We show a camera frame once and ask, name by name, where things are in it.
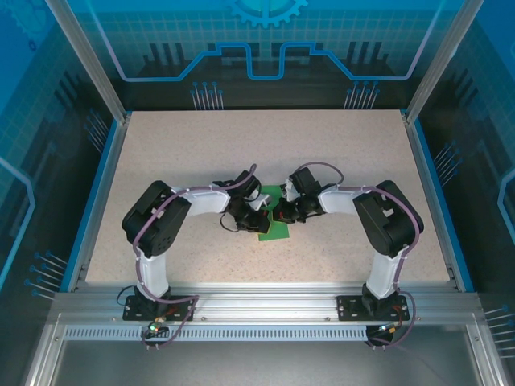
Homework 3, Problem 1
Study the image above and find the blue table edge strip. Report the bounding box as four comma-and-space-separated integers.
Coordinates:
59, 119, 122, 294
410, 119, 475, 294

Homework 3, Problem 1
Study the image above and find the blue gear print backdrop panel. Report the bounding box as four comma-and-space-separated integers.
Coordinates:
76, 0, 447, 112

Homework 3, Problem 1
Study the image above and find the blue circuit print side panel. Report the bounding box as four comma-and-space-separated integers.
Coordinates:
418, 0, 515, 386
0, 0, 117, 386

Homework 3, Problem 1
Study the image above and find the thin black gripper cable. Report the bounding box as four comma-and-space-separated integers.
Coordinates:
219, 211, 243, 234

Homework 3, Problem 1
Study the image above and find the wide aluminium base rail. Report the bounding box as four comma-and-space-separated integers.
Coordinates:
51, 281, 484, 327

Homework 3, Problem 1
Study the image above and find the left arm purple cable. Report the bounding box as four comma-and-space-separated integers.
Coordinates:
132, 162, 258, 351

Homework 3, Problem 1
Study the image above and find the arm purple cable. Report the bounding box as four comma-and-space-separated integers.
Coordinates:
299, 162, 423, 351
132, 162, 258, 351

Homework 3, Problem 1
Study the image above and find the slotted grey cable duct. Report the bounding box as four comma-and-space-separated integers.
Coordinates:
62, 326, 371, 343

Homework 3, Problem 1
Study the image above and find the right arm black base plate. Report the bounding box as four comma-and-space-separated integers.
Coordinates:
336, 294, 407, 322

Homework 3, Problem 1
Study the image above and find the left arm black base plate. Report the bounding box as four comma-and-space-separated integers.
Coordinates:
122, 294, 198, 322

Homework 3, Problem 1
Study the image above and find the aluminium table side rail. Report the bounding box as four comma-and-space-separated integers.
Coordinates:
403, 112, 462, 291
70, 114, 132, 293

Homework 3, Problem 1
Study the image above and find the small connector with orange wire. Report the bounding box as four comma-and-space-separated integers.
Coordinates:
377, 320, 404, 335

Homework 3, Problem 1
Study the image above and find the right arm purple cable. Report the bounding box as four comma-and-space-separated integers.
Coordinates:
299, 162, 423, 351

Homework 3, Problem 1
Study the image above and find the aluminium frame post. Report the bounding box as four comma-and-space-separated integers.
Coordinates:
43, 0, 132, 122
404, 0, 484, 122

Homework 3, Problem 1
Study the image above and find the aluminium tray frame rail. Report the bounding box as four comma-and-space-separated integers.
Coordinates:
22, 317, 68, 386
466, 321, 510, 386

